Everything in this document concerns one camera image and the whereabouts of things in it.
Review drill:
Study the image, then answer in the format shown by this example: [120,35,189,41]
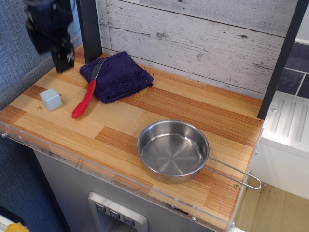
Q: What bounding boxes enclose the white ribbed side cabinet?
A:
[250,91,309,199]

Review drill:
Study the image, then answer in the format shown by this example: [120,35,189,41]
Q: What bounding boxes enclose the silver dispenser button panel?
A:
[88,192,148,232]

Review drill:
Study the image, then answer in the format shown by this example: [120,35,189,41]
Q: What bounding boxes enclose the dark right frame post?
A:
[257,0,309,120]

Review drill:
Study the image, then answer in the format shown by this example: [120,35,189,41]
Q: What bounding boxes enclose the purple folded towel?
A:
[94,51,154,103]

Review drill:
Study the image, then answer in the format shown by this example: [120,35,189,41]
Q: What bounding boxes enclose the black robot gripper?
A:
[23,0,75,73]

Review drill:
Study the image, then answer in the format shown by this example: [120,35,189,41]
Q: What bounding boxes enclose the yellow object at corner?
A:
[6,223,29,232]

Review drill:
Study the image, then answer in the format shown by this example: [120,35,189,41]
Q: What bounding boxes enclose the pale blue cube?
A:
[40,88,62,111]

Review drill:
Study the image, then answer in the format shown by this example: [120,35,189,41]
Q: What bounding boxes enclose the red handled fork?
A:
[71,58,107,118]

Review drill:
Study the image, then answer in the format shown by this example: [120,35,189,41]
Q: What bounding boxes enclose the clear acrylic edge guard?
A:
[0,121,264,230]

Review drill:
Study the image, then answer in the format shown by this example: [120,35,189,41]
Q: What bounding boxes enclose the stainless steel pan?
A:
[137,119,251,184]

